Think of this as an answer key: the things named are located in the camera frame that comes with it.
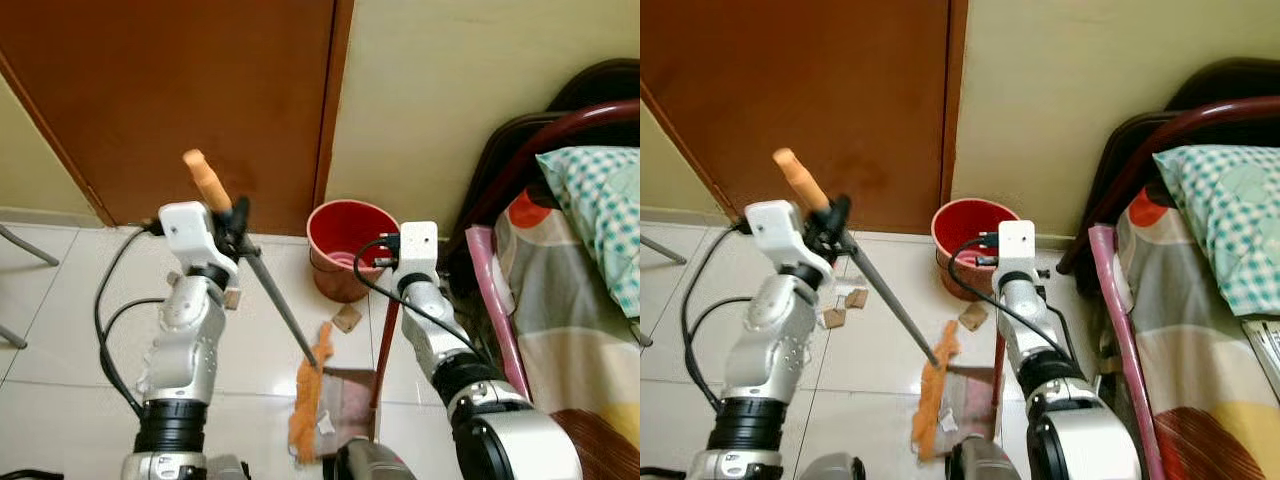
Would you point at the orange broom with grey shaft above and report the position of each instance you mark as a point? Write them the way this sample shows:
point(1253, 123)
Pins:
point(308, 395)
point(932, 390)

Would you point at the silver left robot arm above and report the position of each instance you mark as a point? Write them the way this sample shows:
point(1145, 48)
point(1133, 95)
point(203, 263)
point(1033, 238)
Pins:
point(185, 340)
point(772, 340)

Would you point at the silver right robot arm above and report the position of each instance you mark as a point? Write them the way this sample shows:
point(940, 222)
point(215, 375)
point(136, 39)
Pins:
point(500, 430)
point(1080, 440)

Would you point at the red plastic bucket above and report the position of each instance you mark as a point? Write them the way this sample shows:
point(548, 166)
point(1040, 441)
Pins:
point(960, 245)
point(340, 255)

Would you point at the small brown cardboard scrap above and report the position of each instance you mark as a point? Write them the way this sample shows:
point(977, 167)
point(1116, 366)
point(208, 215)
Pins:
point(834, 318)
point(857, 298)
point(233, 299)

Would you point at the large brown cardboard scrap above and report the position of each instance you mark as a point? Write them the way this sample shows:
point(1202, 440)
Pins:
point(973, 317)
point(347, 318)

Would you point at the brown wooden door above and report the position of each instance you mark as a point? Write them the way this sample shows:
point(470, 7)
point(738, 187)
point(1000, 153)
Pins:
point(180, 90)
point(800, 80)

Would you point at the grey metal chair leg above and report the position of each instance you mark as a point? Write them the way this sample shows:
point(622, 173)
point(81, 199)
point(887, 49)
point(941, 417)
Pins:
point(645, 336)
point(662, 249)
point(28, 246)
point(12, 336)

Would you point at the dark red bed headboard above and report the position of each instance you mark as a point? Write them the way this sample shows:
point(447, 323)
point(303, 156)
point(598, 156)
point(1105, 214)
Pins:
point(520, 150)
point(1130, 150)

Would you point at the colourful patterned bed sheet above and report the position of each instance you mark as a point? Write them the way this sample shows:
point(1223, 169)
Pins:
point(570, 340)
point(1190, 350)

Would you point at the grey robot right leg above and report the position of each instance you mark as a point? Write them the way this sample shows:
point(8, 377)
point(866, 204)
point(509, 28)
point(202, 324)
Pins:
point(365, 462)
point(980, 460)

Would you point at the grey robot leg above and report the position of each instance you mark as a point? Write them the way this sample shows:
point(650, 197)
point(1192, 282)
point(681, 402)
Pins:
point(832, 468)
point(980, 460)
point(365, 462)
point(228, 468)

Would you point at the green checkered pillow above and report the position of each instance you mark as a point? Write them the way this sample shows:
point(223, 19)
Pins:
point(600, 210)
point(1225, 215)

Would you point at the grey robot left leg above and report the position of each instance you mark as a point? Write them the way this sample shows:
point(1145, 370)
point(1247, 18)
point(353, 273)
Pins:
point(832, 468)
point(228, 468)

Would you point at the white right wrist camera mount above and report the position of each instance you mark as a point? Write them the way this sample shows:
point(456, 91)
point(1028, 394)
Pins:
point(1016, 244)
point(418, 245)

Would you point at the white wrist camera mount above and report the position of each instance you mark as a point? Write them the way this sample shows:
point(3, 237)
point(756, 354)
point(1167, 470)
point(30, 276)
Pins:
point(186, 226)
point(1016, 244)
point(775, 226)
point(418, 245)

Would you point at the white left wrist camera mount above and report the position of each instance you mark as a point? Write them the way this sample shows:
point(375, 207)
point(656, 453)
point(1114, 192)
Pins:
point(186, 226)
point(775, 226)

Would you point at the pink bed side rail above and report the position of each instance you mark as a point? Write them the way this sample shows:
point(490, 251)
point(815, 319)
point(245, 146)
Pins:
point(495, 300)
point(1118, 310)

